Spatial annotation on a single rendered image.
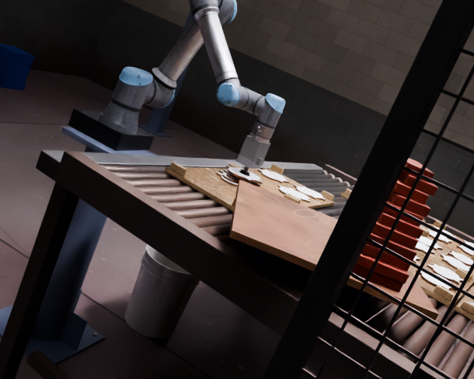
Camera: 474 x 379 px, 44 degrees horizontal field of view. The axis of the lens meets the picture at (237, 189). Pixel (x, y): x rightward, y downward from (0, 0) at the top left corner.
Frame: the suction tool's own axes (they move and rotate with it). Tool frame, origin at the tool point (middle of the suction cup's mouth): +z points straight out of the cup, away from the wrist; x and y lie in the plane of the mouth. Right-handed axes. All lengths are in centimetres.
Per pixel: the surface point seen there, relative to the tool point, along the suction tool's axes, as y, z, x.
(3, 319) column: -26, 96, 63
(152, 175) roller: -38.2, 5.1, 12.2
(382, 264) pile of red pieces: -61, -12, -68
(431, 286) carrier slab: 5, 3, -75
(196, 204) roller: -40.1, 5.1, -7.7
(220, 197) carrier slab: -27.4, 3.1, -8.2
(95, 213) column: -18, 37, 43
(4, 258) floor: 9, 97, 106
